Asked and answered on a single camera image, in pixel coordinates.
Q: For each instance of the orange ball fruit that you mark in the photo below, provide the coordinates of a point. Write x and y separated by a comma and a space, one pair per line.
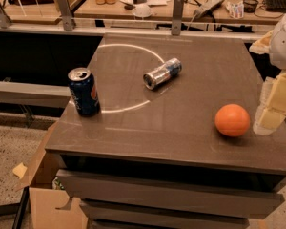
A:
232, 120

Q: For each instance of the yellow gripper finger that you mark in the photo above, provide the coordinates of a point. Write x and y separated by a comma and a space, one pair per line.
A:
262, 45
271, 111

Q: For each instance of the metal rail bracket middle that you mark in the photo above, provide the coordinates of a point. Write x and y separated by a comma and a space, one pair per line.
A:
66, 15

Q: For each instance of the black mesh cup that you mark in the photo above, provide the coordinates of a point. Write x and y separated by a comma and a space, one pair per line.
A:
250, 5

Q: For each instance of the white printed packet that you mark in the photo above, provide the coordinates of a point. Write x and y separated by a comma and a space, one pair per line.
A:
235, 10

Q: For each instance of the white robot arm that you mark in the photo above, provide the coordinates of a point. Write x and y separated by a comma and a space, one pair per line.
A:
277, 51

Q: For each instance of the brown cardboard box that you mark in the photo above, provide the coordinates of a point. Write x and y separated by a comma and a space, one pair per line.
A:
50, 208

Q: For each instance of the blue pepsi can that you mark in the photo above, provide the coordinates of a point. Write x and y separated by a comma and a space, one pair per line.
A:
83, 91

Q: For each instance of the grey drawer cabinet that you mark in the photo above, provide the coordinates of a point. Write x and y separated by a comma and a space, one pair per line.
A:
154, 158

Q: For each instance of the metal rail bracket right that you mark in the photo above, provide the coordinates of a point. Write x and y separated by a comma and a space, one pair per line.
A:
177, 17

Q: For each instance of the white bowl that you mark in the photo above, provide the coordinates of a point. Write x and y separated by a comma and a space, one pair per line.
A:
142, 11

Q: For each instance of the silver blue redbull can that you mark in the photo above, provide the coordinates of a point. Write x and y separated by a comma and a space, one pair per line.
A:
163, 73

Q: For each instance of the grey power strip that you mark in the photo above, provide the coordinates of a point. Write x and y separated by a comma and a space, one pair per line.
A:
203, 9

